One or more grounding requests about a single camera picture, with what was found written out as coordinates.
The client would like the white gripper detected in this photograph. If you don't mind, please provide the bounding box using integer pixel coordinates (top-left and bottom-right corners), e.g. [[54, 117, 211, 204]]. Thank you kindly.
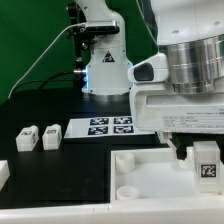
[[130, 81, 224, 160]]

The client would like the white square tabletop part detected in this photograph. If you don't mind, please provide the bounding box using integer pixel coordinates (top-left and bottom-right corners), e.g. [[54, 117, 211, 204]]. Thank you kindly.
[[110, 147, 224, 201]]

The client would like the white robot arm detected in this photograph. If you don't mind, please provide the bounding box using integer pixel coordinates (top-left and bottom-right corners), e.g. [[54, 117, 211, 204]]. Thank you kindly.
[[75, 0, 224, 136]]

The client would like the white sheet with tags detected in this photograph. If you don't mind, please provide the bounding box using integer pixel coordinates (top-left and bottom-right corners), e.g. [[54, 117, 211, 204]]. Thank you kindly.
[[64, 116, 151, 139]]

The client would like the white left corner block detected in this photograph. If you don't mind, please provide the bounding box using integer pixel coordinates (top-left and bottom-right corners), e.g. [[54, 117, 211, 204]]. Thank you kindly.
[[0, 160, 10, 191]]

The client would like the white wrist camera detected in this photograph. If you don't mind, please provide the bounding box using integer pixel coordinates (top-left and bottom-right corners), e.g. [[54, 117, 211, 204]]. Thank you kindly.
[[127, 53, 169, 83]]

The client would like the black cable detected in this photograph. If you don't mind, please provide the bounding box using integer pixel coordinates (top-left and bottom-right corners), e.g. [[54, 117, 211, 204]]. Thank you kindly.
[[9, 70, 76, 98]]

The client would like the white cable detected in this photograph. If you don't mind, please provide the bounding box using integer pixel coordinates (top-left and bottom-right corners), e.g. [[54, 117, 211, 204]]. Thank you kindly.
[[7, 0, 158, 100]]

